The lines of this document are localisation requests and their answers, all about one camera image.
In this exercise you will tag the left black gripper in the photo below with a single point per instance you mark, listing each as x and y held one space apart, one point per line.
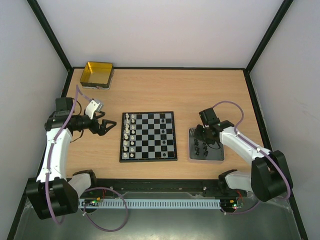
101 130

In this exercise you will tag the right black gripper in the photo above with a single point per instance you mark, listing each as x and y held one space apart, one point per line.
203 133

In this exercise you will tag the pink tray of black pieces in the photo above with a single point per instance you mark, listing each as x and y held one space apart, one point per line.
201 152

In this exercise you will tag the black and grey chessboard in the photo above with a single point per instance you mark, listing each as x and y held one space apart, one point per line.
144 134

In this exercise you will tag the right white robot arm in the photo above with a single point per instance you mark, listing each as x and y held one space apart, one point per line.
269 175

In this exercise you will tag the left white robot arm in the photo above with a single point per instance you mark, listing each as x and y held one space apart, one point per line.
51 194

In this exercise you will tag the yellow metal tin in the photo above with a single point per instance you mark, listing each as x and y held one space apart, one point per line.
97 75

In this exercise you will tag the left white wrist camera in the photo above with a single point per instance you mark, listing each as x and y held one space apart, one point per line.
94 105

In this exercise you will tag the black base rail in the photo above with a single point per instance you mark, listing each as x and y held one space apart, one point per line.
204 187

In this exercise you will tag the white slotted cable duct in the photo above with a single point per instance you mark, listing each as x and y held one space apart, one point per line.
150 203

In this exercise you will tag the black frame post left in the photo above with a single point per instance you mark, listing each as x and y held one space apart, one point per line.
39 14

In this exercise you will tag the black frame post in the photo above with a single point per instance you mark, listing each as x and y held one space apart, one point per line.
280 14
39 14

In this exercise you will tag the black frame post right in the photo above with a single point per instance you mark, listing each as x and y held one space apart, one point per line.
280 14

